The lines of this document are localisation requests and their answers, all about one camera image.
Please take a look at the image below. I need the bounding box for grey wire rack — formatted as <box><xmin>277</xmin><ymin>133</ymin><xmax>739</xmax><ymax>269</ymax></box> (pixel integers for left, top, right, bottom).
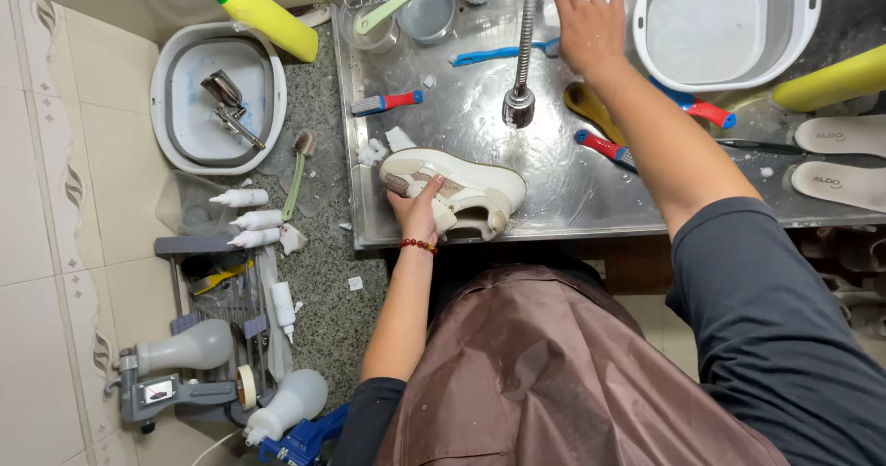
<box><xmin>154</xmin><ymin>234</ymin><xmax>278</xmax><ymax>384</ymax></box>

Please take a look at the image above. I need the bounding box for flexible metal faucet hose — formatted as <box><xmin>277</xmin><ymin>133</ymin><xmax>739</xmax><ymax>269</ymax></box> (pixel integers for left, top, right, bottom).
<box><xmin>502</xmin><ymin>0</ymin><xmax>542</xmax><ymax>130</ymax></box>

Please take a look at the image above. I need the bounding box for blue toothbrush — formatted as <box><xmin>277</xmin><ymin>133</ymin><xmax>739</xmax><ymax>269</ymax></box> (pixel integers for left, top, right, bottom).
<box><xmin>450</xmin><ymin>37</ymin><xmax>562</xmax><ymax>68</ymax></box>

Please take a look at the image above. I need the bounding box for yellow bottle green cap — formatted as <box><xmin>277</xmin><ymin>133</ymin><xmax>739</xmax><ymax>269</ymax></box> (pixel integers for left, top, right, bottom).
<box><xmin>206</xmin><ymin>0</ymin><xmax>320</xmax><ymax>64</ymax></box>

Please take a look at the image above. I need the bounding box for grey shoe stretcher machine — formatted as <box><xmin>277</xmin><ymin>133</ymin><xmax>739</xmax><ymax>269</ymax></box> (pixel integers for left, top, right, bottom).
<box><xmin>104</xmin><ymin>347</ymin><xmax>243</xmax><ymax>435</ymax></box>

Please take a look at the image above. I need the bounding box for red blue grey-bristle brush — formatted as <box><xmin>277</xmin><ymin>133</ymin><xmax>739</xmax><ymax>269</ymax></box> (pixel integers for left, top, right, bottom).
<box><xmin>350</xmin><ymin>90</ymin><xmax>425</xmax><ymax>118</ymax></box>

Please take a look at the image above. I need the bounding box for stainless steel sink tray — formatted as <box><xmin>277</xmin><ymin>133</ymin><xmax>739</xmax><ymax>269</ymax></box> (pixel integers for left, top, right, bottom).
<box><xmin>331</xmin><ymin>0</ymin><xmax>886</xmax><ymax>251</ymax></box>

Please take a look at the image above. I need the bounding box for small white squeeze bottle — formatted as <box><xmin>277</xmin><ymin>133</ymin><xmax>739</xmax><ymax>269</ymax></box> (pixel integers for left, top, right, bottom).
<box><xmin>270</xmin><ymin>281</ymin><xmax>299</xmax><ymax>345</ymax></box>
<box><xmin>226</xmin><ymin>227</ymin><xmax>282</xmax><ymax>250</ymax></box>
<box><xmin>228</xmin><ymin>209</ymin><xmax>285</xmax><ymax>232</ymax></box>
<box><xmin>208</xmin><ymin>188</ymin><xmax>270</xmax><ymax>209</ymax></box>

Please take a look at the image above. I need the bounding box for white grey collapsible basin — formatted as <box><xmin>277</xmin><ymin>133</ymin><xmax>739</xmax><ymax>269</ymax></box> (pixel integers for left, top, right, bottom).
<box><xmin>150</xmin><ymin>21</ymin><xmax>288</xmax><ymax>176</ymax></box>

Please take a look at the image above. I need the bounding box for person's left hand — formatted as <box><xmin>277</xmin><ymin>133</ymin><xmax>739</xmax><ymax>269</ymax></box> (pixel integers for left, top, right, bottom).
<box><xmin>386</xmin><ymin>174</ymin><xmax>445</xmax><ymax>247</ymax></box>

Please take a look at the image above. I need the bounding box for masking tape roll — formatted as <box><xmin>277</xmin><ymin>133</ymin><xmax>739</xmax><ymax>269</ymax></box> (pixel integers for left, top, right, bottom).
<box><xmin>235</xmin><ymin>364</ymin><xmax>257</xmax><ymax>412</ymax></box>

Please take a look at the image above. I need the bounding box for white crumpled tissue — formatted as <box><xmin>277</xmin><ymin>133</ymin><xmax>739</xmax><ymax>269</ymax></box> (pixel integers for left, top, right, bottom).
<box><xmin>356</xmin><ymin>137</ymin><xmax>390</xmax><ymax>168</ymax></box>

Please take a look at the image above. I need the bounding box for white cream sneaker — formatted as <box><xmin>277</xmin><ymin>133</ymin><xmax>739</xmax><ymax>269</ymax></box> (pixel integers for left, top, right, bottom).
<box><xmin>378</xmin><ymin>148</ymin><xmax>528</xmax><ymax>243</ymax></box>

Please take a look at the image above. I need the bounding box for white round basin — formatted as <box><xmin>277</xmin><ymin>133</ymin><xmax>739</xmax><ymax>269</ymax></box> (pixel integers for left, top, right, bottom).
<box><xmin>632</xmin><ymin>0</ymin><xmax>822</xmax><ymax>94</ymax></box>

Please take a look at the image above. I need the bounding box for black thin tool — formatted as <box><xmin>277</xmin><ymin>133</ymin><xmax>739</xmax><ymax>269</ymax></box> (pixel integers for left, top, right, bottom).
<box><xmin>716</xmin><ymin>138</ymin><xmax>807</xmax><ymax>156</ymax></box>

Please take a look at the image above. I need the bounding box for beige shoe insole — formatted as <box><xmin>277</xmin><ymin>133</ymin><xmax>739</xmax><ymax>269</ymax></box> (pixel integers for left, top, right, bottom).
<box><xmin>791</xmin><ymin>161</ymin><xmax>886</xmax><ymax>214</ymax></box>
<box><xmin>794</xmin><ymin>114</ymin><xmax>886</xmax><ymax>159</ymax></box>

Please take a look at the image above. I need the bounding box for brown apron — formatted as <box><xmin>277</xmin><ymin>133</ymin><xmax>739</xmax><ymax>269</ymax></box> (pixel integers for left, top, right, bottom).
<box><xmin>374</xmin><ymin>264</ymin><xmax>791</xmax><ymax>466</ymax></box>

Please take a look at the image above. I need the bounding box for blue tool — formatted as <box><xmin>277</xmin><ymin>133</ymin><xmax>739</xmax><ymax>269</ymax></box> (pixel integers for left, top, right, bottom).
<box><xmin>259</xmin><ymin>402</ymin><xmax>351</xmax><ymax>466</ymax></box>

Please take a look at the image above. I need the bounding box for green handle brown brush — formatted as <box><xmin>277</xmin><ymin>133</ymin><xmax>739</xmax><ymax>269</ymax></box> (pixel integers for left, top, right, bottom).
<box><xmin>281</xmin><ymin>130</ymin><xmax>318</xmax><ymax>222</ymax></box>

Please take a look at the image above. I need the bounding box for dark grey shirt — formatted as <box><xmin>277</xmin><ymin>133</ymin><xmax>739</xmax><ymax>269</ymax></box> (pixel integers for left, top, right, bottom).
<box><xmin>664</xmin><ymin>196</ymin><xmax>886</xmax><ymax>466</ymax></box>

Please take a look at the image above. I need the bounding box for person's right hand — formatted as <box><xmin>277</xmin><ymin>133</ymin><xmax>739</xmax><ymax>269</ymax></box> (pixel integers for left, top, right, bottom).
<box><xmin>551</xmin><ymin>0</ymin><xmax>627</xmax><ymax>83</ymax></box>

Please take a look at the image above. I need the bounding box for metal spray gun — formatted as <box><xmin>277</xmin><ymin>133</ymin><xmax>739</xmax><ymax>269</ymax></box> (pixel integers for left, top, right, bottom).
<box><xmin>201</xmin><ymin>69</ymin><xmax>267</xmax><ymax>152</ymax></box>

